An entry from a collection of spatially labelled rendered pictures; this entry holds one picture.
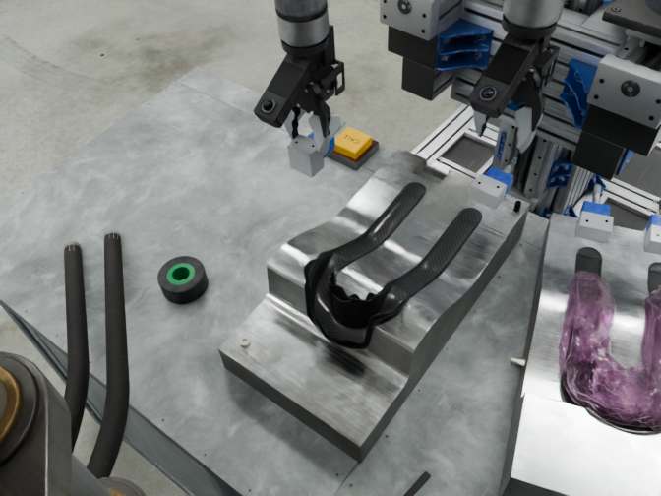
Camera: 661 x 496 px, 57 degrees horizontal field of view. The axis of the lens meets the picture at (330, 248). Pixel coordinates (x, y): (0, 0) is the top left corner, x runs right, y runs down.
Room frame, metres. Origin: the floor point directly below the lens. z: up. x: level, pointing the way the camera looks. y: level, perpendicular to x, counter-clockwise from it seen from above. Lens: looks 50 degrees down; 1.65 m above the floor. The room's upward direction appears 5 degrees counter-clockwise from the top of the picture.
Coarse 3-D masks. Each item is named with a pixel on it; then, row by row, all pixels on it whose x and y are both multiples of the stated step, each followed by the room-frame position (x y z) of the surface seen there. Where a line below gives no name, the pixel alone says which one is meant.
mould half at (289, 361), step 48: (384, 192) 0.76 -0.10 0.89; (432, 192) 0.74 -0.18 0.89; (336, 240) 0.64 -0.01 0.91; (432, 240) 0.64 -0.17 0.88; (480, 240) 0.63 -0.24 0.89; (288, 288) 0.55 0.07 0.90; (432, 288) 0.53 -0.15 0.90; (480, 288) 0.58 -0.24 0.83; (240, 336) 0.50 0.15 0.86; (288, 336) 0.50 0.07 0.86; (384, 336) 0.44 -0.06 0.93; (432, 336) 0.45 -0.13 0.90; (288, 384) 0.42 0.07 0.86; (336, 384) 0.41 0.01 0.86; (384, 384) 0.40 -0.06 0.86; (336, 432) 0.34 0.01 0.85
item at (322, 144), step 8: (312, 120) 0.80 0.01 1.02; (336, 120) 0.83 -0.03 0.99; (312, 128) 0.80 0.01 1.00; (320, 128) 0.79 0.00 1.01; (336, 128) 0.83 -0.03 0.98; (320, 136) 0.79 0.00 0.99; (328, 136) 0.79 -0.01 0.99; (320, 144) 0.80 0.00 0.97; (328, 144) 0.80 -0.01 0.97; (320, 152) 0.80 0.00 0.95
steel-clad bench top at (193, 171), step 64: (128, 128) 1.10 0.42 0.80; (192, 128) 1.09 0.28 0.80; (256, 128) 1.07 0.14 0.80; (64, 192) 0.91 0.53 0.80; (128, 192) 0.90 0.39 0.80; (192, 192) 0.88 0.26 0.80; (256, 192) 0.87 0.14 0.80; (320, 192) 0.86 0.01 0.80; (0, 256) 0.76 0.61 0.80; (128, 256) 0.73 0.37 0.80; (192, 256) 0.72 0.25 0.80; (256, 256) 0.71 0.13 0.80; (512, 256) 0.66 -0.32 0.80; (64, 320) 0.60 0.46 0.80; (128, 320) 0.59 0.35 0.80; (192, 320) 0.58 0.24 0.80; (512, 320) 0.53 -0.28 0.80; (192, 384) 0.46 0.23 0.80; (448, 384) 0.43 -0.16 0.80; (512, 384) 0.42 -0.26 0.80; (192, 448) 0.36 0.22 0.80; (256, 448) 0.35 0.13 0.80; (320, 448) 0.34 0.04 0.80; (384, 448) 0.34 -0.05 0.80; (448, 448) 0.33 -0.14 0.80
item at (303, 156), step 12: (312, 132) 0.86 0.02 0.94; (336, 132) 0.88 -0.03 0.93; (288, 144) 0.82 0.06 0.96; (300, 144) 0.82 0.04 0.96; (312, 144) 0.82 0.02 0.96; (300, 156) 0.80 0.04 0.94; (312, 156) 0.79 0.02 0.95; (324, 156) 0.82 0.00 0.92; (300, 168) 0.80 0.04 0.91; (312, 168) 0.79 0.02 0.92
